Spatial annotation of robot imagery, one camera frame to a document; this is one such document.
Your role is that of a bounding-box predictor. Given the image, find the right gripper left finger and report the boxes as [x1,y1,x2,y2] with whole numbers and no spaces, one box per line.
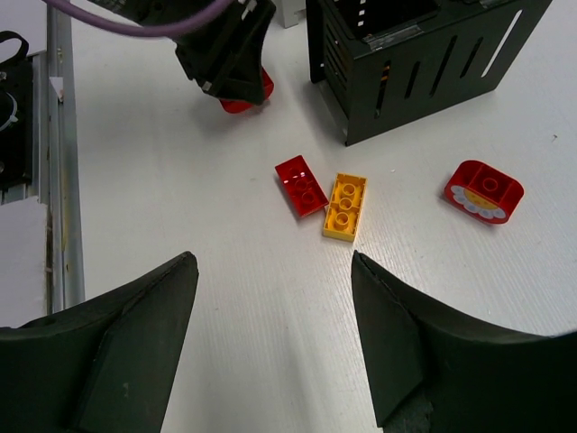
[1,252,198,432]

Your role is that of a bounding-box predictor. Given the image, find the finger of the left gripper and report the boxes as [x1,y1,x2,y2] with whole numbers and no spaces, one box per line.
[176,1,276,99]

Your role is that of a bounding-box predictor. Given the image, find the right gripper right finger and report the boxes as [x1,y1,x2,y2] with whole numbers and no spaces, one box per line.
[351,253,576,432]

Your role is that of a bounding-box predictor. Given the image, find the red rectangular brick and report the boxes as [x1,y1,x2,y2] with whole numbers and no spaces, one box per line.
[275,155,328,217]

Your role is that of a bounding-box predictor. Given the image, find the red rounded flower brick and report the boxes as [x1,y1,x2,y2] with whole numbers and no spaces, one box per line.
[443,160,525,225]

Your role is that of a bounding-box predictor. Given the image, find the orange rectangular brick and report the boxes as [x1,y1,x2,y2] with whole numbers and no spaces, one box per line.
[323,172,367,243]

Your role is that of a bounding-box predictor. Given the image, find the white slotted container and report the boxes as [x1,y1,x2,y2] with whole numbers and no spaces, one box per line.
[273,0,306,29]

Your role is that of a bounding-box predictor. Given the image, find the black slotted container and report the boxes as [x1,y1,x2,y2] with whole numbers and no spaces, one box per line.
[306,0,550,146]

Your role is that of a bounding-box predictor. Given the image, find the aluminium table rail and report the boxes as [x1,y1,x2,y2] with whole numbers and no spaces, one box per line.
[47,6,85,312]

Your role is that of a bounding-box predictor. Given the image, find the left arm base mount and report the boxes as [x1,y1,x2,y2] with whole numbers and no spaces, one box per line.
[1,31,34,192]

